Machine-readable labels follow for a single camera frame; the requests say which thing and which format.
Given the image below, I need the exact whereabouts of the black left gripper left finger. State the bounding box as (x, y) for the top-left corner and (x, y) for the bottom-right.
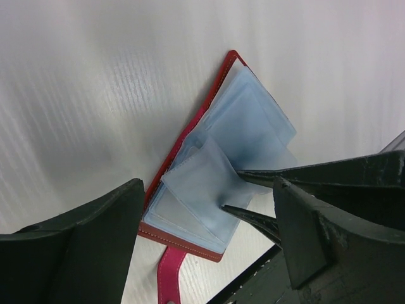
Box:
(1, 179), (145, 303)

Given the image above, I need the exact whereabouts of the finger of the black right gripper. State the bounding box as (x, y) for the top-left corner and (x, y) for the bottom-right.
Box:
(221, 205), (282, 249)
(237, 150), (404, 227)

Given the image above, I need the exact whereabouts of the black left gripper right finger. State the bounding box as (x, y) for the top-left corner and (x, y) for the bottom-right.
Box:
(273, 178), (404, 303)

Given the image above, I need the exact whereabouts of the red leather card holder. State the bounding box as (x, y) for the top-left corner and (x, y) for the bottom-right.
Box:
(139, 50), (296, 303)

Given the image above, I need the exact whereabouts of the front aluminium rail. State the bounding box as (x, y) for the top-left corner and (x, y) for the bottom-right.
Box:
(379, 130), (405, 154)

